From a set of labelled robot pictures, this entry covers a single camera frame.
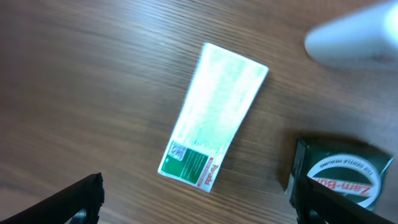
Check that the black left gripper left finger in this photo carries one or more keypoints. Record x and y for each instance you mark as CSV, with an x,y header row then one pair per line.
x,y
78,203

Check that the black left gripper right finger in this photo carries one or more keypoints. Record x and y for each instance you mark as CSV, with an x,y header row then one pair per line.
x,y
315,203

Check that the white green Panadol box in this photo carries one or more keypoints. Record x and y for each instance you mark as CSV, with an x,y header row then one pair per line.
x,y
223,87

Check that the green Zam-Buk tin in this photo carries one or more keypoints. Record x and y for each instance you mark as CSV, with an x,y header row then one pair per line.
x,y
353,169

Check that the white Calamol lotion bottle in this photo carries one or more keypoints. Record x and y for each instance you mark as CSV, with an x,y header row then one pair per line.
x,y
366,38

